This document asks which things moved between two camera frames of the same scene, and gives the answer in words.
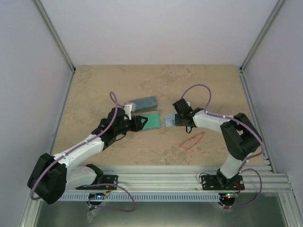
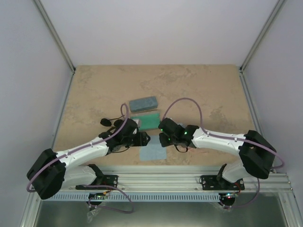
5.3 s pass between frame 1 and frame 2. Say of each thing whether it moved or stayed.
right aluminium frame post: stayed
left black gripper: moved
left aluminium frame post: stayed
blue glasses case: stayed
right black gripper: moved
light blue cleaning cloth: moved
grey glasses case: stayed
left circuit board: stayed
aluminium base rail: stayed
